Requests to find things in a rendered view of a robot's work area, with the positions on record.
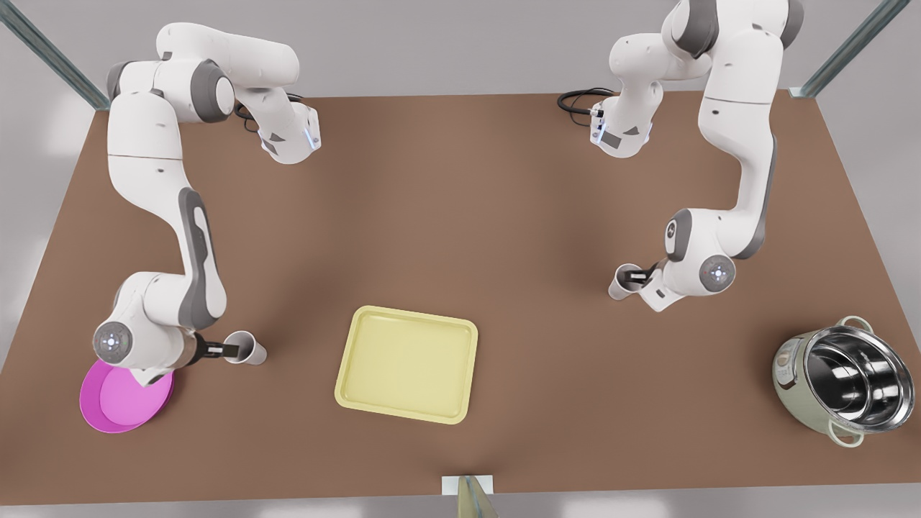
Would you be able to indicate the white IKEA cup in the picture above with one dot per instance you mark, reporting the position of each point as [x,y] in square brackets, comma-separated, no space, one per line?
[252,350]
[619,285]

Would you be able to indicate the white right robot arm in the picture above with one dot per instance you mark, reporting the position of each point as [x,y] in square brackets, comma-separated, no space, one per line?
[144,144]

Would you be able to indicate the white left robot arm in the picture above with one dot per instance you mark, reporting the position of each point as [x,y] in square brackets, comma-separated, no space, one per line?
[741,108]

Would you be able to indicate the pale yellow tray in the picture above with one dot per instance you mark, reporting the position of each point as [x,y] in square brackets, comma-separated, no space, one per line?
[406,365]

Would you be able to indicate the pink plate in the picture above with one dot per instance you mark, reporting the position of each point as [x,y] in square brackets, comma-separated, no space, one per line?
[126,406]

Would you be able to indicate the silver frame post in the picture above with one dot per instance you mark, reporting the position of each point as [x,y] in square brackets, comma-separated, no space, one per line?
[54,57]
[849,47]
[471,496]

